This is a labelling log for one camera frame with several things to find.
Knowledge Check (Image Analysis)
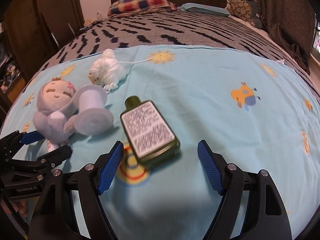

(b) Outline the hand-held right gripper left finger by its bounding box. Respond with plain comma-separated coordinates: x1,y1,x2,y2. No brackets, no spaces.
27,141,125,240

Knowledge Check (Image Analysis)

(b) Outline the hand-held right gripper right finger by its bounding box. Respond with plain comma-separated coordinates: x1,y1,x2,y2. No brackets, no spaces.
197,140,293,240

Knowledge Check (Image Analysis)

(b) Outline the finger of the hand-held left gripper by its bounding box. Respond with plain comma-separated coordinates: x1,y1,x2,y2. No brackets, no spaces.
0,131,47,160
37,145,73,168

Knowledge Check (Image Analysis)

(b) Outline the grey plush doll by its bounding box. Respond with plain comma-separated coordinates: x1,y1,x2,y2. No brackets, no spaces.
33,77,80,152

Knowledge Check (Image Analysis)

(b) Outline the green bottle with white label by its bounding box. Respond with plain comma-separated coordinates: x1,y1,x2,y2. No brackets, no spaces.
120,96,181,167

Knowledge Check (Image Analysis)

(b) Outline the light blue printed bed sheet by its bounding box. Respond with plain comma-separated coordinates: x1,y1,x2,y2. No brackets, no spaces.
0,44,320,240

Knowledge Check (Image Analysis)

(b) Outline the lavender thread spool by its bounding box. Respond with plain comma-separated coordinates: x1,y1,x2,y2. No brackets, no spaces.
74,85,114,135

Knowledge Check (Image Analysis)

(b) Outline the open shelf with clothes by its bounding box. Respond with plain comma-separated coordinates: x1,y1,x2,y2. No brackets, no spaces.
0,20,25,98

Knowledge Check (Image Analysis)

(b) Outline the white yarn ball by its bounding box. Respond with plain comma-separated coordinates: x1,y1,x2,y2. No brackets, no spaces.
89,49,150,91

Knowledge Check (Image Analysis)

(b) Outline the dark wooden wardrobe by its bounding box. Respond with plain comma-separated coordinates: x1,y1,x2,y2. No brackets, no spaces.
2,0,84,63

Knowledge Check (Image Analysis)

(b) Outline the cluttered nightstand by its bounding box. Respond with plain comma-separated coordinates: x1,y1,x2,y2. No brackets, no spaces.
80,17,110,30

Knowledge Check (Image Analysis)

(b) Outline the grey black striped blanket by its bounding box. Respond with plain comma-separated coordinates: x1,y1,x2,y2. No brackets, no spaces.
35,7,320,100

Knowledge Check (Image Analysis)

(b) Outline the teal pillow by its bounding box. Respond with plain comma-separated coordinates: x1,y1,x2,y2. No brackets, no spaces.
177,3,232,17

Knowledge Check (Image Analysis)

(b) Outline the smiley print cushion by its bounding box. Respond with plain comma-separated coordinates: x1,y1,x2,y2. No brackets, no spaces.
230,0,258,27

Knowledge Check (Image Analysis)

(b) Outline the plaid pillow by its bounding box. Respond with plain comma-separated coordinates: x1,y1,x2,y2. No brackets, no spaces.
108,0,178,18

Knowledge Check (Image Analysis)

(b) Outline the brown curtain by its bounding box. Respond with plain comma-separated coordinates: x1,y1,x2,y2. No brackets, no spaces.
231,0,317,74

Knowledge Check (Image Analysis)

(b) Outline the window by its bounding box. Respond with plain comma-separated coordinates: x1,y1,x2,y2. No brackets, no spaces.
311,17,320,55

